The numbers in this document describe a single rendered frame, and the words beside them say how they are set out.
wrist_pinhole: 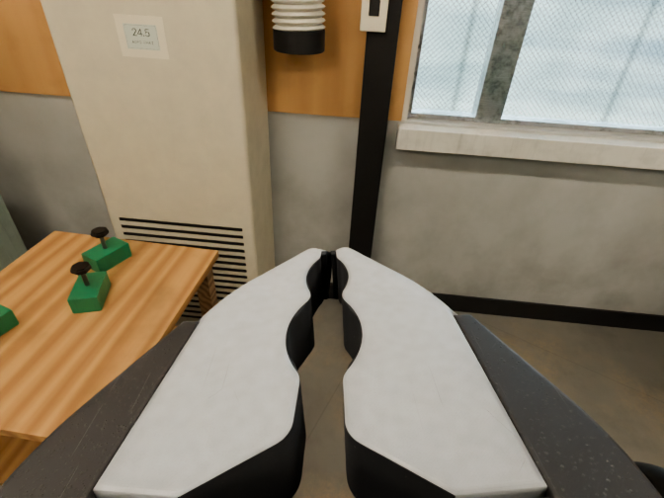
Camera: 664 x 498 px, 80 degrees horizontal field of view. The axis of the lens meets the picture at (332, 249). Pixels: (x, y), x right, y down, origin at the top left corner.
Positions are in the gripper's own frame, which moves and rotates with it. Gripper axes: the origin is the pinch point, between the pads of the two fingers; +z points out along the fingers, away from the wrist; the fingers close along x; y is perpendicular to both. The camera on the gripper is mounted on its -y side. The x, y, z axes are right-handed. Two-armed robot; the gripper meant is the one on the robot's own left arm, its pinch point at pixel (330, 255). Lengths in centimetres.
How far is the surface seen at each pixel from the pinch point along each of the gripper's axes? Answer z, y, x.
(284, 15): 115, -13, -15
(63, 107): 145, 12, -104
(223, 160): 110, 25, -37
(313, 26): 117, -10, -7
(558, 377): 107, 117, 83
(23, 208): 153, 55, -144
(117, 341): 63, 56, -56
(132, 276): 87, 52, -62
